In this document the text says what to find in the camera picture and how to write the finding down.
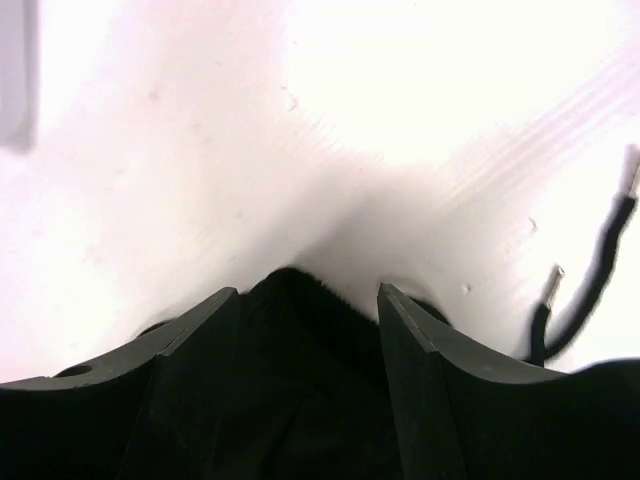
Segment black trousers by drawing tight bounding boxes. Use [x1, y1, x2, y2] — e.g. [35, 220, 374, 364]
[0, 267, 640, 480]

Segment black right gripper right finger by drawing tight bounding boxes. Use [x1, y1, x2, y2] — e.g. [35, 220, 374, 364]
[377, 284, 565, 479]

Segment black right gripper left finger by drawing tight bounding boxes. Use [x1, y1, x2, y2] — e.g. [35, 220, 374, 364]
[1, 288, 238, 479]

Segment black wire with ferrule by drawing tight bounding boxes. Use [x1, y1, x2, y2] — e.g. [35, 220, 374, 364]
[522, 265, 566, 364]
[542, 143, 640, 359]

